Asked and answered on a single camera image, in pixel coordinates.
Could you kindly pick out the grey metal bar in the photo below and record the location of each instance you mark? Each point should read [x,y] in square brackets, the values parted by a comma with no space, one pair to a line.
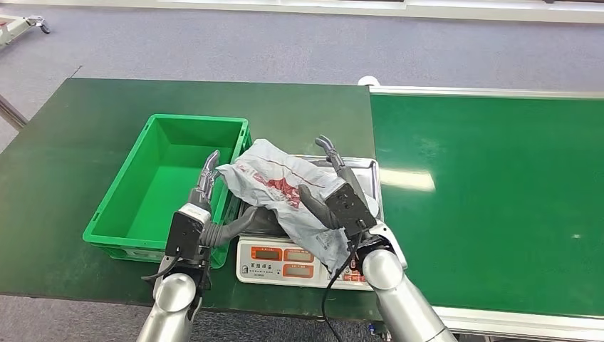
[12,113]

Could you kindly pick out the green plastic basket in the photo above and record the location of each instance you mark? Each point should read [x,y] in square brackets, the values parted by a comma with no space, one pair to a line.
[165,189]

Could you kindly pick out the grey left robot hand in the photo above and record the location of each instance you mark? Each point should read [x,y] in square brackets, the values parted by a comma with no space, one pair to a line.
[222,233]

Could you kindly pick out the white wheeled cart frame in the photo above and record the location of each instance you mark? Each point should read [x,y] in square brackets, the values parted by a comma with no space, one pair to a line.
[14,26]

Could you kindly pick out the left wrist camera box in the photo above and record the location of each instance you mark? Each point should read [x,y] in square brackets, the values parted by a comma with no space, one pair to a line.
[181,233]

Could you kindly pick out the white mailer package red print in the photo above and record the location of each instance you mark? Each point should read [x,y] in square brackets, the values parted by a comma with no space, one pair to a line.
[273,184]

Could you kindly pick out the dark green table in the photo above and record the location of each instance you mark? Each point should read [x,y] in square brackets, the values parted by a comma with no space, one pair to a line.
[71,189]

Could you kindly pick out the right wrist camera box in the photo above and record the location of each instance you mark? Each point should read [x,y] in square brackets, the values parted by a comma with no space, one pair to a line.
[349,207]

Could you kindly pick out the green belt conveyor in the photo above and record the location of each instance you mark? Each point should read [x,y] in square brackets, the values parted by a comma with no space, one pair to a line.
[495,189]

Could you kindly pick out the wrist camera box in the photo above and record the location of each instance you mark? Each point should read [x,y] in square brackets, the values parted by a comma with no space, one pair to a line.
[349,207]
[181,233]

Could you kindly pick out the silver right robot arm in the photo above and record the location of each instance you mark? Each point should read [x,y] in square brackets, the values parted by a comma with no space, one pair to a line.
[396,292]

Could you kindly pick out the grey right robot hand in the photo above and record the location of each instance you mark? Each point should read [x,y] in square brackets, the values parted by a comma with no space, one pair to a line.
[318,210]

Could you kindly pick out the white conveyor roller cap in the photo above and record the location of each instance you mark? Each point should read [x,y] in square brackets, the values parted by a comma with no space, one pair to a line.
[368,81]

